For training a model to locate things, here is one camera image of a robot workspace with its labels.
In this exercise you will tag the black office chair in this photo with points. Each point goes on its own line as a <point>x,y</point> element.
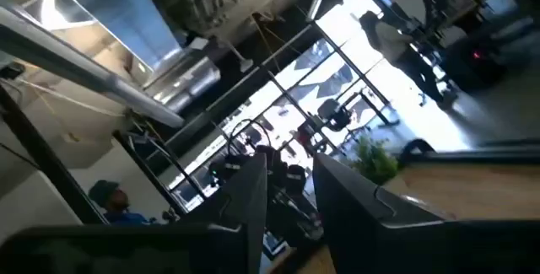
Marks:
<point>333,114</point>

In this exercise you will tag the silver ventilation duct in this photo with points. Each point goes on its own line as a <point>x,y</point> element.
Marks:
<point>185,82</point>

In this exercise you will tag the small potted green plant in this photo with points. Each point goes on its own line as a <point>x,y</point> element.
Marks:
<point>373,162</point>

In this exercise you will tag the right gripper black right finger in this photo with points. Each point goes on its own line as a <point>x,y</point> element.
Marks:
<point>379,244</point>

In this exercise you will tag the black aluminium table frame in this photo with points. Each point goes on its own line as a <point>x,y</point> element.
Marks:
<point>42,156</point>

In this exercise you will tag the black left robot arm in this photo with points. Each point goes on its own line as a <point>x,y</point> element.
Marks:
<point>291,181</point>

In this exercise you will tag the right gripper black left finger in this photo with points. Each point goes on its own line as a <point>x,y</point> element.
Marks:
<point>219,244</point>

